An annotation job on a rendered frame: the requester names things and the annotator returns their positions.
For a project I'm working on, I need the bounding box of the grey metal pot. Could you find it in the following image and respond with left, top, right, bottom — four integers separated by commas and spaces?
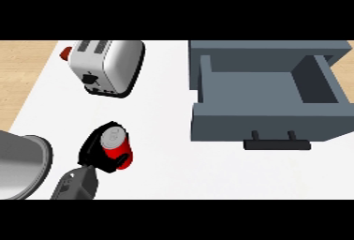
0, 129, 54, 201

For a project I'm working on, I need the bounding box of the red can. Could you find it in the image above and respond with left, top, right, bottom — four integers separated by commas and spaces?
98, 125, 135, 171

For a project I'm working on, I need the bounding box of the white toaster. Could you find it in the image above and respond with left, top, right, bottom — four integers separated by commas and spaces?
57, 40, 145, 99

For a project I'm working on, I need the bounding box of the black drawer handle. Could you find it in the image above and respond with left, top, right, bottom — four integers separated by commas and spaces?
241, 129, 312, 151

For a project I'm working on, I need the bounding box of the grey cabinet body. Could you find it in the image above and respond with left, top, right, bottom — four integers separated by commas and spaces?
187, 40, 354, 92

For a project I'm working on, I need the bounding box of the grey open drawer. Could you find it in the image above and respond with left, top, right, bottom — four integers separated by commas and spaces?
188, 54, 354, 143

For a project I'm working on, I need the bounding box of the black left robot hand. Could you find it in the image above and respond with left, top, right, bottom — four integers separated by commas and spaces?
76, 120, 131, 174

